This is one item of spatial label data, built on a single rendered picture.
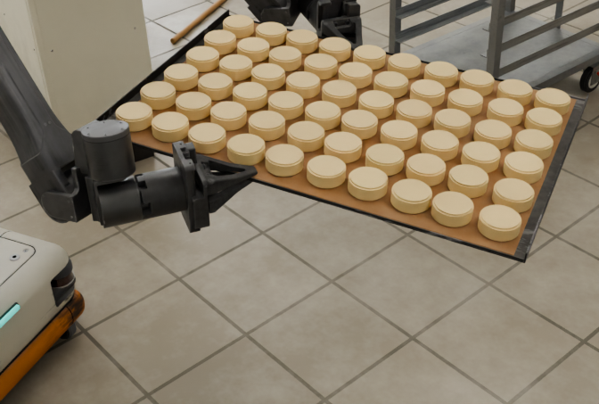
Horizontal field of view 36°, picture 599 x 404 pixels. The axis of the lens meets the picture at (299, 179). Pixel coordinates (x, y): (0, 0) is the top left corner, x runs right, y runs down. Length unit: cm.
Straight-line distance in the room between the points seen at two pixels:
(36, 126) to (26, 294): 109
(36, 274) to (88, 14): 87
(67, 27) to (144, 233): 64
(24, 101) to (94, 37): 163
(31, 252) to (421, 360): 98
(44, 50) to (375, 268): 114
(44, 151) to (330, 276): 148
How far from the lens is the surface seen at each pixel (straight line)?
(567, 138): 132
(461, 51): 336
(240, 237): 268
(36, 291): 224
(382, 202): 114
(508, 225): 110
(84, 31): 278
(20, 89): 118
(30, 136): 117
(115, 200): 112
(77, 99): 286
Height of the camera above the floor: 164
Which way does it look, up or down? 34 degrees down
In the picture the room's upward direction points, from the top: 3 degrees counter-clockwise
